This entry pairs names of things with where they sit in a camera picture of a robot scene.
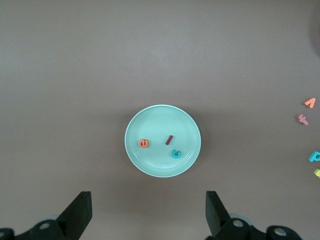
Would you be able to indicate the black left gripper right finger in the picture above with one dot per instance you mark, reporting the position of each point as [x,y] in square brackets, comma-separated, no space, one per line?
[215,215]

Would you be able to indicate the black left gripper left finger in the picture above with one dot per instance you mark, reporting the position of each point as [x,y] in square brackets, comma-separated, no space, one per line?
[77,215]

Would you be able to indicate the teal foam letter c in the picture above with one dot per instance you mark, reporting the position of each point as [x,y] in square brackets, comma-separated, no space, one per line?
[174,155]

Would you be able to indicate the dark red foam letter l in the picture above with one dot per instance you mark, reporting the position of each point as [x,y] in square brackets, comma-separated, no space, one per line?
[169,140]

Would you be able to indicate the orange foam letter e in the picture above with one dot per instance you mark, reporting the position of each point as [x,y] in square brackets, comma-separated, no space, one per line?
[141,145]

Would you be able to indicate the green plate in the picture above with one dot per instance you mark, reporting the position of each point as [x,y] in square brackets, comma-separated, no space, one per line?
[160,120]

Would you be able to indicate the yellow foam letter s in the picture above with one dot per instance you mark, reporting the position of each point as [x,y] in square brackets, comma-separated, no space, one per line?
[317,173]

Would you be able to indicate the teal foam letter p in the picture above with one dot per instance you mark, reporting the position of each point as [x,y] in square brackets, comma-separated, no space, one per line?
[312,158]

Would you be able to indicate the pink foam letter f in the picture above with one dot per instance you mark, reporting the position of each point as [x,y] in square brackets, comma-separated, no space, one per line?
[303,119]

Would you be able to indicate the orange foam letter v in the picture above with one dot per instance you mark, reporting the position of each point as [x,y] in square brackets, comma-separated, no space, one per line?
[308,105]

